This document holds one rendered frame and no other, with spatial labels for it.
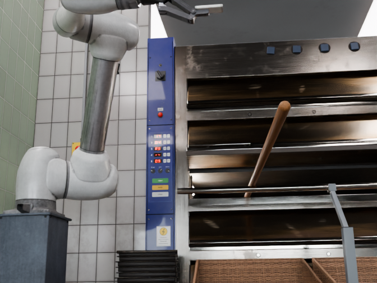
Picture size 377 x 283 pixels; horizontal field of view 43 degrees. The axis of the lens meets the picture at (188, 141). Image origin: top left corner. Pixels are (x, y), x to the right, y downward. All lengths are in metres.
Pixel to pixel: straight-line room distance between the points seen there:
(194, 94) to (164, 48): 0.34
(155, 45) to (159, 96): 0.33
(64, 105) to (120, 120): 0.36
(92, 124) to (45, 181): 0.28
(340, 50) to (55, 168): 1.80
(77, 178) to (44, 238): 0.27
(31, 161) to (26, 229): 0.26
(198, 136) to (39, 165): 1.09
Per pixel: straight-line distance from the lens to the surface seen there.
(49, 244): 1.87
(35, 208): 1.92
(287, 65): 2.91
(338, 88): 2.89
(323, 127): 2.82
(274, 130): 1.43
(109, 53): 1.87
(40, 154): 1.97
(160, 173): 2.69
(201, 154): 2.57
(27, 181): 1.95
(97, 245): 2.74
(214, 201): 2.66
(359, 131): 2.83
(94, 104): 1.92
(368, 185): 2.38
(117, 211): 2.73
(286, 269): 2.61
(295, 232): 2.65
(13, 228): 1.92
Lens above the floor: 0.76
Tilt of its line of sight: 16 degrees up
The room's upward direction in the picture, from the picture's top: 1 degrees counter-clockwise
